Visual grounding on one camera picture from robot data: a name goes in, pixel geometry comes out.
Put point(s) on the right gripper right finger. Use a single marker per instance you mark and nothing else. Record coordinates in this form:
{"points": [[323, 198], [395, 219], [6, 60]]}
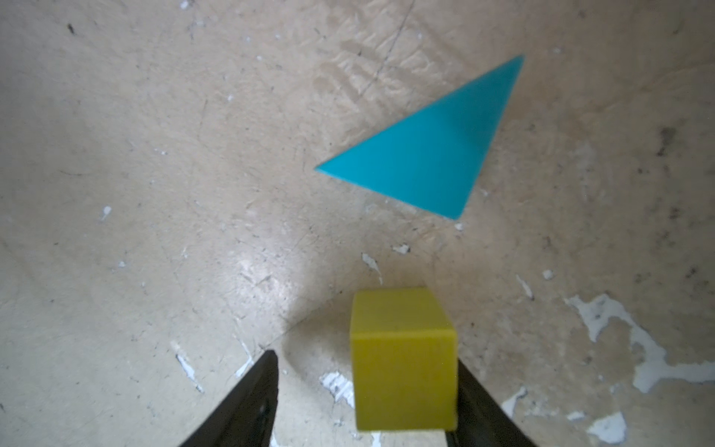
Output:
{"points": [[480, 420]]}

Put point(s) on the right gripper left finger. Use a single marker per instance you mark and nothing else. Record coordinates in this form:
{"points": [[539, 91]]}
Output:
{"points": [[247, 414]]}

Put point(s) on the small yellow cube block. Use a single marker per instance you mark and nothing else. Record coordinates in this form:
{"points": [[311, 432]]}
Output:
{"points": [[404, 361]]}

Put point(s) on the teal triangle block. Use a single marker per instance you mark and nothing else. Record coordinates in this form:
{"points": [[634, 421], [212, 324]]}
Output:
{"points": [[432, 159]]}

